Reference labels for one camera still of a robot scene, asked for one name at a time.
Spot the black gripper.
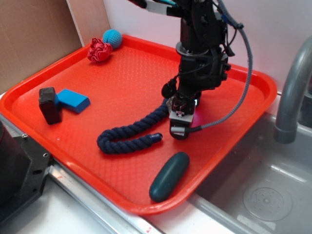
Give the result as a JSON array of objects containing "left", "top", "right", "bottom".
[{"left": 161, "top": 47, "right": 231, "bottom": 114}]

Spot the dark blue rope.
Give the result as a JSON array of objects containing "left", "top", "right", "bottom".
[{"left": 97, "top": 97, "right": 170, "bottom": 155}]

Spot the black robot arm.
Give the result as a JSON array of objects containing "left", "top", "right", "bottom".
[{"left": 132, "top": 0, "right": 230, "bottom": 116}]

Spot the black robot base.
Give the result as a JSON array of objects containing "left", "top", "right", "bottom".
[{"left": 0, "top": 123, "right": 51, "bottom": 223}]

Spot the dark green oblong capsule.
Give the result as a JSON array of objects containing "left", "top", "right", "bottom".
[{"left": 149, "top": 152, "right": 190, "bottom": 202}]

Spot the red plastic tray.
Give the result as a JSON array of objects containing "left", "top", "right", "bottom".
[{"left": 0, "top": 36, "right": 277, "bottom": 216}]

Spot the blue crocheted ball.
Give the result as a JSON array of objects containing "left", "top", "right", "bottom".
[{"left": 102, "top": 29, "right": 122, "bottom": 49}]

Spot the red crumpled fabric ball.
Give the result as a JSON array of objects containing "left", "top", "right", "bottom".
[{"left": 87, "top": 38, "right": 113, "bottom": 62}]

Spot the grey faucet spout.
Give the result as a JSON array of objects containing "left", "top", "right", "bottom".
[{"left": 273, "top": 37, "right": 312, "bottom": 144}]

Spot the blue wedge block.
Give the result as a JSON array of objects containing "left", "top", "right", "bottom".
[{"left": 57, "top": 89, "right": 91, "bottom": 114}]

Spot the grey sink basin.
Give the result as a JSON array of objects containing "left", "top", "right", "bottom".
[{"left": 189, "top": 99, "right": 312, "bottom": 234}]

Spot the black rectangular block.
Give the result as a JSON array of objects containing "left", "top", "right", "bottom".
[{"left": 39, "top": 87, "right": 61, "bottom": 125}]

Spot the brown cardboard panel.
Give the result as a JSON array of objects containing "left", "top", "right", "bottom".
[{"left": 0, "top": 0, "right": 81, "bottom": 93}]

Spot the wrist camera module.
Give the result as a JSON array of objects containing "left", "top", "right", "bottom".
[{"left": 169, "top": 111, "right": 194, "bottom": 140}]

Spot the grey braided cable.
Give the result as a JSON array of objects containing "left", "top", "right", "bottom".
[{"left": 191, "top": 0, "right": 253, "bottom": 134}]

